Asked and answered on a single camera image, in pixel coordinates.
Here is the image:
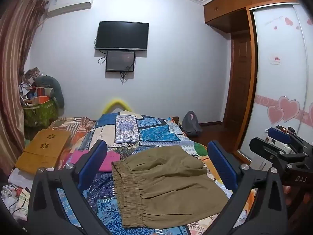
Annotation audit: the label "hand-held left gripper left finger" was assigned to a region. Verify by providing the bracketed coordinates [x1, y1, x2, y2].
[27, 139, 110, 235]

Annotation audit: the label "white sliding wardrobe door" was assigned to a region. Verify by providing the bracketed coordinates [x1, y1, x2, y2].
[238, 2, 313, 167]

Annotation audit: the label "wooden overhead cabinet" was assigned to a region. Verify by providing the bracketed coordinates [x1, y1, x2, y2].
[203, 0, 301, 33]

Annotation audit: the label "small black wall monitor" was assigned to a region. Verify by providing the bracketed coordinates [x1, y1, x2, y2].
[106, 51, 136, 72]

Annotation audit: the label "thin black cable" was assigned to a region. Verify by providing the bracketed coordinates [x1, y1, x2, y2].
[5, 183, 31, 208]

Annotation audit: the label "white air conditioner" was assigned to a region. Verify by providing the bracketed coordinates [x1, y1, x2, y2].
[46, 0, 95, 18]

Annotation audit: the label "hanging black cable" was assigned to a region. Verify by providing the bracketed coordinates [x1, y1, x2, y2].
[120, 65, 130, 84]

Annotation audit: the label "khaki pants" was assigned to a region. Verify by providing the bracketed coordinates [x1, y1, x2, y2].
[111, 145, 229, 229]

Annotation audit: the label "wooden lap desk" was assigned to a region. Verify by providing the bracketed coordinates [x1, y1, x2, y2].
[15, 129, 71, 175]

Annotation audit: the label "green storage bag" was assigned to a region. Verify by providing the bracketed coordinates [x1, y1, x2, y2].
[23, 98, 59, 128]

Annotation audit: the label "grey backpack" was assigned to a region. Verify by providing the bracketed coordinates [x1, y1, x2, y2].
[181, 111, 203, 137]

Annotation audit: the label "striped brown curtain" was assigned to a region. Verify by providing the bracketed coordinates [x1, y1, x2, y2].
[0, 0, 48, 174]

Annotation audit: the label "pile of clutter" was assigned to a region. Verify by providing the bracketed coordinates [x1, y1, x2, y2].
[20, 67, 53, 103]

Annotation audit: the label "grey curved pillow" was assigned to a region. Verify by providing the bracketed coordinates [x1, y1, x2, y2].
[34, 76, 65, 108]

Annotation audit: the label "orange striped blanket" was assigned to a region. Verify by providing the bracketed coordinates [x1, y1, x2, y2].
[46, 117, 97, 152]

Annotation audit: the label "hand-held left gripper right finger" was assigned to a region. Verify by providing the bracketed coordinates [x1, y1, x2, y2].
[207, 140, 287, 235]

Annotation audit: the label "yellow foam tube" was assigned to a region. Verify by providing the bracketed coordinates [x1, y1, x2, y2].
[102, 98, 133, 115]

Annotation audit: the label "brown wooden door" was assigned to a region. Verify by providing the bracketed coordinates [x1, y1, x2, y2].
[224, 33, 252, 128]

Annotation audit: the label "pink cloth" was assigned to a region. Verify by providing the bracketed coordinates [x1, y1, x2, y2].
[70, 150, 120, 173]

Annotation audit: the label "black wall television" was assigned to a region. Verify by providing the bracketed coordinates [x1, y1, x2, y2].
[95, 21, 149, 51]

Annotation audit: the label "blue patchwork blanket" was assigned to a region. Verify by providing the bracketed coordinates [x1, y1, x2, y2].
[56, 111, 255, 235]

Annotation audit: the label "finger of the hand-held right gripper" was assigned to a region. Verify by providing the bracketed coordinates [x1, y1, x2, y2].
[249, 137, 308, 163]
[267, 127, 313, 152]

